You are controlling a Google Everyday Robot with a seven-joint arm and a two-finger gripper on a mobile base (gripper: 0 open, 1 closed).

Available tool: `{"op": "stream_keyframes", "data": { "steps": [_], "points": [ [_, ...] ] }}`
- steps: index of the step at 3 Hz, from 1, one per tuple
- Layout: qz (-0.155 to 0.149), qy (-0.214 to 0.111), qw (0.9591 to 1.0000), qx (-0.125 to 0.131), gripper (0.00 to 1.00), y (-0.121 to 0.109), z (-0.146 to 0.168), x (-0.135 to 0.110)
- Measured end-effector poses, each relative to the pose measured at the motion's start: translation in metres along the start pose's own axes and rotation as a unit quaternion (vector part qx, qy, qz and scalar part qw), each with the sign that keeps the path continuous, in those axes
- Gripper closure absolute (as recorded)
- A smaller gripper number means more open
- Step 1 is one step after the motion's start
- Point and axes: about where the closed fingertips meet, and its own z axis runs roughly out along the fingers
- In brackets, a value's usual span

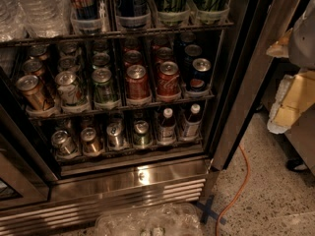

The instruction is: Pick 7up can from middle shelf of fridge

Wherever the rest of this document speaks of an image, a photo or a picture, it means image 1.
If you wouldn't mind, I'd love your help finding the fridge door right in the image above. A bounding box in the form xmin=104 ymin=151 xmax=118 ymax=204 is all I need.
xmin=209 ymin=0 xmax=308 ymax=171

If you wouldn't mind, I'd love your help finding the red brown can front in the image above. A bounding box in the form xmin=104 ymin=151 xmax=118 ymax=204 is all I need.
xmin=126 ymin=65 xmax=150 ymax=99

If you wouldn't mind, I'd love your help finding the red can second row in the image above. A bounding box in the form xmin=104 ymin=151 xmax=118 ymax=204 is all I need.
xmin=123 ymin=50 xmax=143 ymax=68

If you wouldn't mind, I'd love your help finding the green can second row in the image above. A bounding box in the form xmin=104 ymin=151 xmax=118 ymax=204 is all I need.
xmin=92 ymin=53 xmax=111 ymax=70

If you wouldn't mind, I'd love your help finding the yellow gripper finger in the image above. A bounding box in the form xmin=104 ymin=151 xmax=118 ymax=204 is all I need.
xmin=267 ymin=70 xmax=315 ymax=134
xmin=266 ymin=29 xmax=292 ymax=58

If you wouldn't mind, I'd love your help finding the dark bottle white cap left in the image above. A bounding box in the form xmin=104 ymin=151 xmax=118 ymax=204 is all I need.
xmin=157 ymin=107 xmax=175 ymax=145

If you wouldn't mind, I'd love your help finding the red coca cola can front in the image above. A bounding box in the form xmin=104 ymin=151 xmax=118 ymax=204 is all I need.
xmin=157 ymin=61 xmax=179 ymax=96

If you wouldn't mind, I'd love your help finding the tall red bull can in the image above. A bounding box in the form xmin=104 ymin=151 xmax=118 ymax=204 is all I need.
xmin=66 ymin=0 xmax=99 ymax=21

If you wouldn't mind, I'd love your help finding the blue pepsi can front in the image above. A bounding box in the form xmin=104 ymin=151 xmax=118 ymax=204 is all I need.
xmin=186 ymin=58 xmax=211 ymax=91

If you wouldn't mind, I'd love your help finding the green can bottom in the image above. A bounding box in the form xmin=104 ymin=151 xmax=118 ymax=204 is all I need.
xmin=133 ymin=120 xmax=151 ymax=147

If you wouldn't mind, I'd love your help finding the gold can front left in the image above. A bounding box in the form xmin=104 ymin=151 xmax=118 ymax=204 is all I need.
xmin=16 ymin=75 xmax=54 ymax=111

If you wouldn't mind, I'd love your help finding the silver can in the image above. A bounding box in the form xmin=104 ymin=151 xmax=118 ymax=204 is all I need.
xmin=106 ymin=122 xmax=124 ymax=148
xmin=51 ymin=130 xmax=79 ymax=159

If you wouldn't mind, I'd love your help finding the tall blue can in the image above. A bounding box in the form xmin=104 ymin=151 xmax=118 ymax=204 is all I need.
xmin=114 ymin=0 xmax=149 ymax=19

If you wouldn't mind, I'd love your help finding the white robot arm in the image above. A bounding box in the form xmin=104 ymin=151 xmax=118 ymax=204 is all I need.
xmin=266 ymin=0 xmax=315 ymax=134

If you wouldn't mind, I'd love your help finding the coca cola can second row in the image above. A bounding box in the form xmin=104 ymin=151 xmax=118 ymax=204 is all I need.
xmin=155 ymin=47 xmax=174 ymax=64

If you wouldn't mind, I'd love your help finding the orange cable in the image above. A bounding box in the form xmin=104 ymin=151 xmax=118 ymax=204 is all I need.
xmin=215 ymin=144 xmax=252 ymax=236

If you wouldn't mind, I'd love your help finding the pepsi can second row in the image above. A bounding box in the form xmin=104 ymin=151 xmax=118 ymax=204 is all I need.
xmin=184 ymin=44 xmax=203 ymax=71

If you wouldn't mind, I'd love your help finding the clear plastic container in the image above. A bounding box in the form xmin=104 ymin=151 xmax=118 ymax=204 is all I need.
xmin=94 ymin=204 xmax=203 ymax=236

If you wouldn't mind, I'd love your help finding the stainless steel fridge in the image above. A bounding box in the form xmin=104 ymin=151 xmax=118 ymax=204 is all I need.
xmin=0 ymin=0 xmax=260 ymax=236

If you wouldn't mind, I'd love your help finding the white green 7up can front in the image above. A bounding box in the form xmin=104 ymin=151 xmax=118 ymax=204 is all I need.
xmin=55 ymin=71 xmax=86 ymax=106

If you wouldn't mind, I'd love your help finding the clear water bottle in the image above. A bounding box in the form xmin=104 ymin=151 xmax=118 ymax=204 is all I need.
xmin=18 ymin=0 xmax=69 ymax=38

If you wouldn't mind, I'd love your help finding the gold can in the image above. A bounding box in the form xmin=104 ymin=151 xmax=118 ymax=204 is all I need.
xmin=81 ymin=127 xmax=102 ymax=156
xmin=16 ymin=75 xmax=54 ymax=111

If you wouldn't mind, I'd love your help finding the dark bottle white cap right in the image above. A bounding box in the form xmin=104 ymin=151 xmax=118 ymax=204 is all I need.
xmin=179 ymin=103 xmax=202 ymax=140

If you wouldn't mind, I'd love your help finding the blue tape cross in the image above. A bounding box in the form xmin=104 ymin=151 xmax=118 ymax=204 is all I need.
xmin=195 ymin=195 xmax=226 ymax=225

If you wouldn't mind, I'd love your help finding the silver can bottom left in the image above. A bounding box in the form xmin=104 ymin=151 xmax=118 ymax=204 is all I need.
xmin=51 ymin=130 xmax=79 ymax=159

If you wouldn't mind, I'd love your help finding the gold can bottom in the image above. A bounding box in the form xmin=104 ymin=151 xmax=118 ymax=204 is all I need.
xmin=81 ymin=127 xmax=102 ymax=156

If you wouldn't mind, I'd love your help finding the silver can bottom middle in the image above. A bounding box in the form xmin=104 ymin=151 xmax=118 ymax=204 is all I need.
xmin=106 ymin=122 xmax=124 ymax=148

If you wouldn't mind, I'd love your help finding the dark bottle white cap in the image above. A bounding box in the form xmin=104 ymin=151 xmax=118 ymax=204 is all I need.
xmin=157 ymin=107 xmax=175 ymax=145
xmin=179 ymin=103 xmax=202 ymax=140

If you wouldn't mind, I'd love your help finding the gold can second row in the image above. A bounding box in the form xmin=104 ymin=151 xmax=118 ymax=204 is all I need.
xmin=22 ymin=58 xmax=55 ymax=93

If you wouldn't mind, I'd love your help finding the white can second row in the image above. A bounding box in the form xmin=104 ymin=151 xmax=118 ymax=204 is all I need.
xmin=58 ymin=56 xmax=81 ymax=73

